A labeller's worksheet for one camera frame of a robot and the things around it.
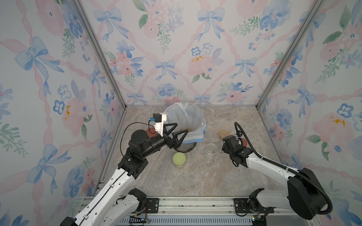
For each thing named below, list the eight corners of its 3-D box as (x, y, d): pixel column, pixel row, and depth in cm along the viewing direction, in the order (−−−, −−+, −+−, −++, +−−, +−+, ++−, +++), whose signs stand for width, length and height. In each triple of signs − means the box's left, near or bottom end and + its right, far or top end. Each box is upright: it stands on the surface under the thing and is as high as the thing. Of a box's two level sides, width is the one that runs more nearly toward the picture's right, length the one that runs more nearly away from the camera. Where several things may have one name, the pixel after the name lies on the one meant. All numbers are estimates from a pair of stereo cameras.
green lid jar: (173, 168, 89) (172, 163, 83) (173, 157, 93) (173, 152, 88) (185, 168, 89) (186, 163, 83) (185, 157, 94) (185, 152, 88)
